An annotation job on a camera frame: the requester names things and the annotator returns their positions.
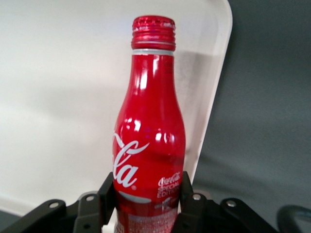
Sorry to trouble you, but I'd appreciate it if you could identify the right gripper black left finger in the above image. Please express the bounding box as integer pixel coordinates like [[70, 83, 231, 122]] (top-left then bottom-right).
[[0, 171, 118, 233]]

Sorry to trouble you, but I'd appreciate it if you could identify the black right arm wrist cable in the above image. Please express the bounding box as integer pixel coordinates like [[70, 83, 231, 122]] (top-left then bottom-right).
[[276, 204, 311, 233]]

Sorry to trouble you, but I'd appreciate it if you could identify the red coke bottle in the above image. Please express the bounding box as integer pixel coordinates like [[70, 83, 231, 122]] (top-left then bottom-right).
[[111, 15, 187, 233]]

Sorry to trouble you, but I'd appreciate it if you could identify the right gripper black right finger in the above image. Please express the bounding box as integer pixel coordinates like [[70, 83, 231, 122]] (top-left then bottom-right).
[[170, 170, 280, 233]]

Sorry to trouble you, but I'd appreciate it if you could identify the beige plastic tray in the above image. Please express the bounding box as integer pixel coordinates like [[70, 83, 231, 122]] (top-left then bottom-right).
[[0, 0, 234, 233]]

